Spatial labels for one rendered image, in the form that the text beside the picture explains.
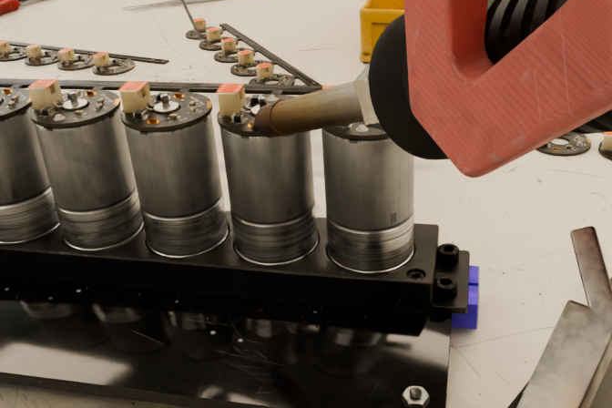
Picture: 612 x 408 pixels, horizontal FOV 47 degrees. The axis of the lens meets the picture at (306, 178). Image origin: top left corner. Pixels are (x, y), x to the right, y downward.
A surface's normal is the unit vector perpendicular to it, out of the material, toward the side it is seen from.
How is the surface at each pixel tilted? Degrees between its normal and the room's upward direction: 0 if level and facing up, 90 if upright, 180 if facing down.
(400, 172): 90
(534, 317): 0
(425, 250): 0
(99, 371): 0
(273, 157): 90
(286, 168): 90
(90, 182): 90
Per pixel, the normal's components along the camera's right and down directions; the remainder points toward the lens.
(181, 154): 0.42, 0.41
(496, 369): -0.06, -0.88
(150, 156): -0.26, 0.47
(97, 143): 0.64, 0.33
